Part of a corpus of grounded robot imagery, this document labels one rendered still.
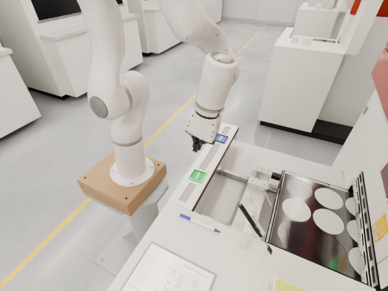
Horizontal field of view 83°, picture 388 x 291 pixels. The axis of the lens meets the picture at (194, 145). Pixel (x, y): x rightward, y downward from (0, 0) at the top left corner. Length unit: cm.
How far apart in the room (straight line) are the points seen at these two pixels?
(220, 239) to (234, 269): 9
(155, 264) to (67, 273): 126
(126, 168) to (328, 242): 76
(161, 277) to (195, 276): 9
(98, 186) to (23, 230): 134
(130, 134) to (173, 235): 38
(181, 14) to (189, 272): 64
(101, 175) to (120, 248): 90
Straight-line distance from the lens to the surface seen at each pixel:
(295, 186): 100
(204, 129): 67
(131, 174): 95
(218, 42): 65
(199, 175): 86
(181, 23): 57
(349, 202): 105
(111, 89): 70
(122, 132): 82
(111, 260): 181
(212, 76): 56
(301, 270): 74
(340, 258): 89
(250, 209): 90
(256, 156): 120
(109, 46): 71
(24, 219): 233
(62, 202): 228
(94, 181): 101
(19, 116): 332
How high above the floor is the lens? 161
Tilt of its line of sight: 40 degrees down
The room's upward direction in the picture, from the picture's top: straight up
